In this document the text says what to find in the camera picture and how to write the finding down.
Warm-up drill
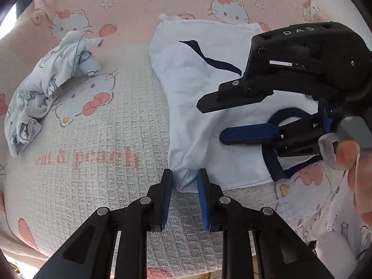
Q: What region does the cartoon cat printed blanket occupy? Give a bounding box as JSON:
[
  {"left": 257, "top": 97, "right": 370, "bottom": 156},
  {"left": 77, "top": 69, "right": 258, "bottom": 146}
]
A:
[{"left": 0, "top": 0, "right": 372, "bottom": 279}]

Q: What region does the white t-shirt with navy trim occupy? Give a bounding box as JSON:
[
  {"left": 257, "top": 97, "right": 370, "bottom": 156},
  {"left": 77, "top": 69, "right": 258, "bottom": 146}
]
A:
[{"left": 148, "top": 14, "right": 324, "bottom": 193}]

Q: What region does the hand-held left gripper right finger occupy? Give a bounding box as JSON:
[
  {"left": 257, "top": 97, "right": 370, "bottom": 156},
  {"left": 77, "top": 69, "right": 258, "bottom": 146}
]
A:
[{"left": 197, "top": 169, "right": 335, "bottom": 279}]

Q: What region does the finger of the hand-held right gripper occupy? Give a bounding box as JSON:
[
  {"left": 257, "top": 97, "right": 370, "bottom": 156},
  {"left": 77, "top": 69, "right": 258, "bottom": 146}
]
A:
[
  {"left": 196, "top": 78, "right": 275, "bottom": 114},
  {"left": 220, "top": 105, "right": 334, "bottom": 158}
]

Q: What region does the person's printed clothing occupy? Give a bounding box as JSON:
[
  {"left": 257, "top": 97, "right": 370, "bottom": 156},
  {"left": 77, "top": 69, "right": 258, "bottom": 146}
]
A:
[{"left": 294, "top": 164, "right": 372, "bottom": 271}]

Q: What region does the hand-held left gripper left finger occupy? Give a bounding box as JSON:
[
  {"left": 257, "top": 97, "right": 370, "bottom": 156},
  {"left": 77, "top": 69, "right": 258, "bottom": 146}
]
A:
[{"left": 33, "top": 169, "right": 174, "bottom": 279}]

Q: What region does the person's right hand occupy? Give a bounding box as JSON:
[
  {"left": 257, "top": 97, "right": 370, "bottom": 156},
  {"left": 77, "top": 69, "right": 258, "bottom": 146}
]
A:
[{"left": 334, "top": 140, "right": 372, "bottom": 225}]

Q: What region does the light blue printed baby garment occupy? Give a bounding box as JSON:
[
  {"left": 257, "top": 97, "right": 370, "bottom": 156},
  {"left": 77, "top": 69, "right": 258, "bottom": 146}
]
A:
[{"left": 4, "top": 30, "right": 103, "bottom": 156}]

